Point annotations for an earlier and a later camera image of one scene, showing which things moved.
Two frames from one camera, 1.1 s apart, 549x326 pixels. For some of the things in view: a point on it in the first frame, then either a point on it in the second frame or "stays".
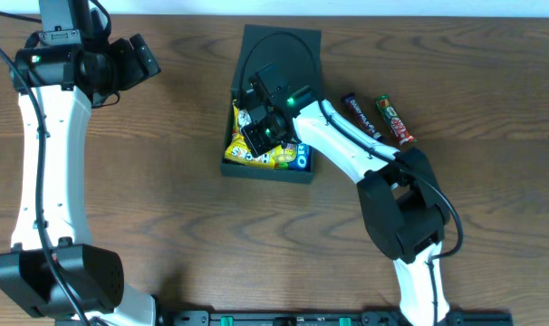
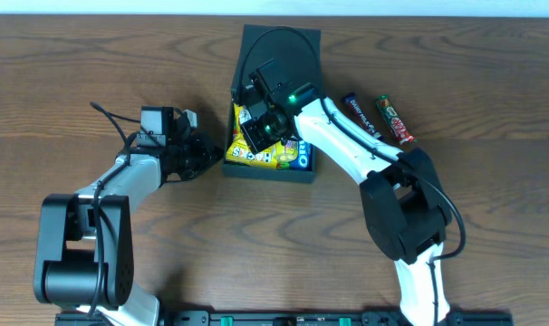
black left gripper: x=144 y=56 → x=201 y=154
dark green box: x=263 y=47 stays
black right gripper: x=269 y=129 stays
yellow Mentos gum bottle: x=284 y=154 stays
